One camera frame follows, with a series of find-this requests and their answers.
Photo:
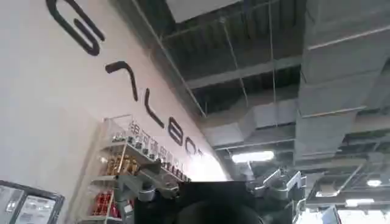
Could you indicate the large grey air duct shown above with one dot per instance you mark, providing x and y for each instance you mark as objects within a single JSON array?
[{"x": 332, "y": 91}]

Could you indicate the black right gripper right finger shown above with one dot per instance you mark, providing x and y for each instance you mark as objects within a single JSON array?
[{"x": 278, "y": 187}]

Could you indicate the long ceiling light panel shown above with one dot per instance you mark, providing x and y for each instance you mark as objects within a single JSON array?
[{"x": 252, "y": 156}]

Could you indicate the rectangular ceiling light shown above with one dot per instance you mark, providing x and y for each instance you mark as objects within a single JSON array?
[{"x": 359, "y": 202}]

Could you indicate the black framed glass cabinet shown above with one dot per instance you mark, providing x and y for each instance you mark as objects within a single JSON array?
[{"x": 29, "y": 205}]

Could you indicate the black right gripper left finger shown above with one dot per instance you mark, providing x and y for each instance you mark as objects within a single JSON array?
[{"x": 143, "y": 186}]

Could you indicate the black wall lettering sign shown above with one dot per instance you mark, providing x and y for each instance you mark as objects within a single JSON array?
[{"x": 88, "y": 36}]

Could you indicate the white shelf with goods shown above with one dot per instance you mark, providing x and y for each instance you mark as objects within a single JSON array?
[{"x": 120, "y": 164}]

